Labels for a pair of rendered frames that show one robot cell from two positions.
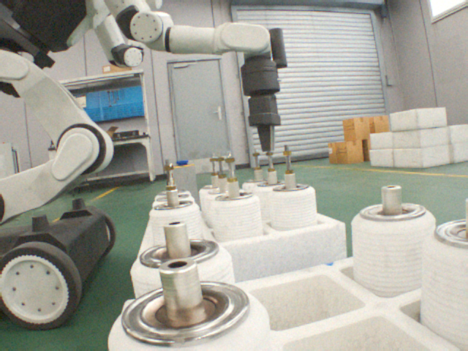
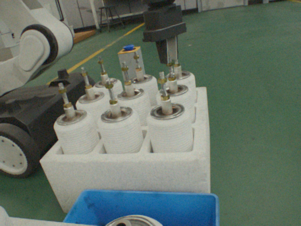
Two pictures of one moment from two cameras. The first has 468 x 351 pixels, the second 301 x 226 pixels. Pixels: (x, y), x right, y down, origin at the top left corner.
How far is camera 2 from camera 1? 0.39 m
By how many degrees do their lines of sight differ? 34
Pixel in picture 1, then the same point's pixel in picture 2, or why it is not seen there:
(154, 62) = not seen: outside the picture
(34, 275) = (5, 145)
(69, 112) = (24, 15)
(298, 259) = (158, 179)
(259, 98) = (151, 12)
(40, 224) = (10, 108)
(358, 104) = not seen: outside the picture
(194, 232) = (83, 141)
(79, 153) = (34, 51)
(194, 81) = not seen: outside the picture
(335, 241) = (194, 172)
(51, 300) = (19, 161)
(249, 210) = (119, 132)
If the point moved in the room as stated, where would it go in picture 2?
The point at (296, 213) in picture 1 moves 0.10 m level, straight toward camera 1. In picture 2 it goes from (162, 139) to (134, 168)
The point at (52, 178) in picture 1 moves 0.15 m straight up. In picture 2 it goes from (21, 69) to (5, 27)
